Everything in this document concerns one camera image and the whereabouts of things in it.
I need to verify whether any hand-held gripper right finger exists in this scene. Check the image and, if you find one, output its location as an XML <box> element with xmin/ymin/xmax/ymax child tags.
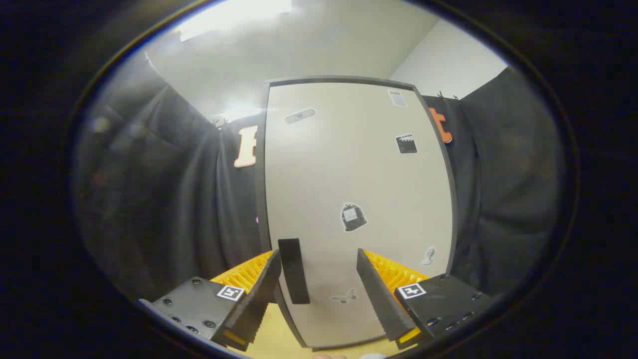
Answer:
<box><xmin>356</xmin><ymin>248</ymin><xmax>494</xmax><ymax>350</ymax></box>

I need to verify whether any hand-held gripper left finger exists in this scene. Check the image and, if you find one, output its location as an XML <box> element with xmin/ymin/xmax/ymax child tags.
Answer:
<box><xmin>139</xmin><ymin>249</ymin><xmax>282</xmax><ymax>352</ymax></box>

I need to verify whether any white shoe cabinet door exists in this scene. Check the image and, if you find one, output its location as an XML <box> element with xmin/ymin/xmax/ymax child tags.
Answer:
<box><xmin>264</xmin><ymin>82</ymin><xmax>454</xmax><ymax>349</ymax></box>

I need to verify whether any black backdrop cloth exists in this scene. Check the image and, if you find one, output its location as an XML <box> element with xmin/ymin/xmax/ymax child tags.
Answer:
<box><xmin>75</xmin><ymin>55</ymin><xmax>564</xmax><ymax>305</ymax></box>

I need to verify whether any black door handle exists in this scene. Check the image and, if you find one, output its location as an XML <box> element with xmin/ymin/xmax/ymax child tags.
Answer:
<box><xmin>278</xmin><ymin>238</ymin><xmax>311</xmax><ymax>305</ymax></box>

